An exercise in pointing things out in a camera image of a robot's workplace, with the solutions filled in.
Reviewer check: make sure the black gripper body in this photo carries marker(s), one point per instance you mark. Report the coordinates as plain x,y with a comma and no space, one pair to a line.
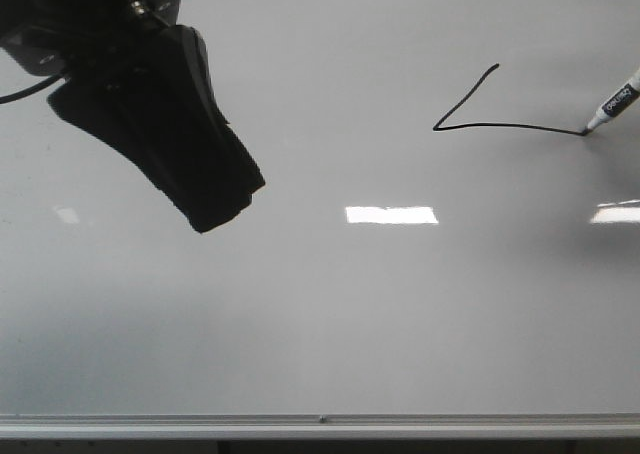
93,40

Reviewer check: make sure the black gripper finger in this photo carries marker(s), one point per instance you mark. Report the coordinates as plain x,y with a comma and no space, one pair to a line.
155,106

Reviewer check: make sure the white black-tipped marker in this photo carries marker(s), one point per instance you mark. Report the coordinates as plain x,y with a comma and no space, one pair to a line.
617,103

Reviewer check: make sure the white whiteboard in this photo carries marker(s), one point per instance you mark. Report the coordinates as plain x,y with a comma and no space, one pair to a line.
433,237

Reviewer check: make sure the aluminium whiteboard tray rail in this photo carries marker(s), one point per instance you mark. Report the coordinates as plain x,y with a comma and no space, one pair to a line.
308,427

